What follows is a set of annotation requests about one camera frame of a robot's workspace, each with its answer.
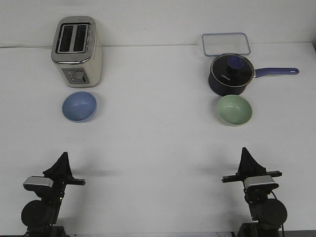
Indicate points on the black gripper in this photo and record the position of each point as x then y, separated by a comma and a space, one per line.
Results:
254, 168
57, 172

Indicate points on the green bowl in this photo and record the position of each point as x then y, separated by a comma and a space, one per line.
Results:
234, 110

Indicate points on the blue bowl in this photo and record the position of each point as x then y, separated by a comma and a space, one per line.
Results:
79, 107

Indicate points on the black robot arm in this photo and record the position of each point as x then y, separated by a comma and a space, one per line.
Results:
40, 216
268, 213

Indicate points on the dark blue saucepan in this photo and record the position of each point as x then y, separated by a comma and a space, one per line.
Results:
225, 89

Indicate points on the glass pot lid blue knob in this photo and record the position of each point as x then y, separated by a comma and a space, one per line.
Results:
232, 70

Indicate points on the silver two-slot toaster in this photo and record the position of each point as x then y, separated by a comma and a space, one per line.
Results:
76, 51

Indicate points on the clear rectangular container lid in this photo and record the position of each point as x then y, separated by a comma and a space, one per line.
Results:
220, 43

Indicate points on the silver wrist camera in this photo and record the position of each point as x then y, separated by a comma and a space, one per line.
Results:
258, 181
33, 182

